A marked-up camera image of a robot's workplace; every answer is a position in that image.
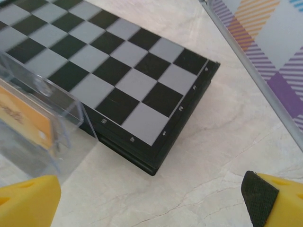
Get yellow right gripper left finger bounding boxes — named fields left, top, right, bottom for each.
left=0, top=174, right=62, bottom=227

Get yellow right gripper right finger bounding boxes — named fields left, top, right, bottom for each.
left=241, top=170, right=303, bottom=227

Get orange card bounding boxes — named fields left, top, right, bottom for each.
left=0, top=86, right=54, bottom=150

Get clear acrylic card stand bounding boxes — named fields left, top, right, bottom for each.
left=0, top=50, right=99, bottom=178

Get black and grey chessboard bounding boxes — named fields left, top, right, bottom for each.
left=0, top=0, right=221, bottom=176

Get aluminium side rail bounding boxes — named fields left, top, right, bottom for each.
left=199, top=0, right=303, bottom=152

